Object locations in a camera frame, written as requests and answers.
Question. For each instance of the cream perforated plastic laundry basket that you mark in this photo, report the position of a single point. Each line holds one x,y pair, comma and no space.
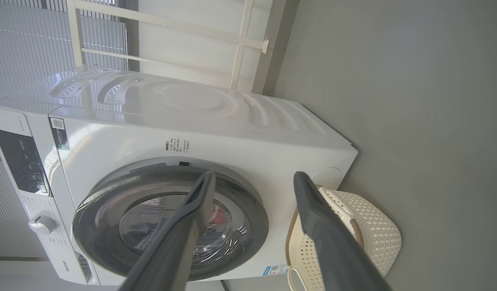
377,234

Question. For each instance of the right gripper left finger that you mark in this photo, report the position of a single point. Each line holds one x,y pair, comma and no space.
175,242

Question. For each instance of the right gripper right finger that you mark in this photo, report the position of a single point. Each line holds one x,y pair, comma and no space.
333,242

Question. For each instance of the black QR code sticker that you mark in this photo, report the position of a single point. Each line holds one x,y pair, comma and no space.
59,133

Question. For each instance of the black washing machine control panel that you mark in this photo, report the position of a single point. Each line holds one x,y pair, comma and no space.
22,161

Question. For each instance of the white control dial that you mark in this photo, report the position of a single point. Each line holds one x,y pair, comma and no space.
42,224

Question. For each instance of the white metal drying rack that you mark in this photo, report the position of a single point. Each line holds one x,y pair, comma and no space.
244,40

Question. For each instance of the blue energy label sticker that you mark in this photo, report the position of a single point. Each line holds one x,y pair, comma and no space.
275,270

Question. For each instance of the white window blinds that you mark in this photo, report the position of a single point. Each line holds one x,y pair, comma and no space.
26,40

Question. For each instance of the white front-load washing machine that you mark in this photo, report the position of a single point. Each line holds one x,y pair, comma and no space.
151,121

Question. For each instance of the round dark glass washer door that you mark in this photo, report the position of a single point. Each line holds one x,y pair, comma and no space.
106,218

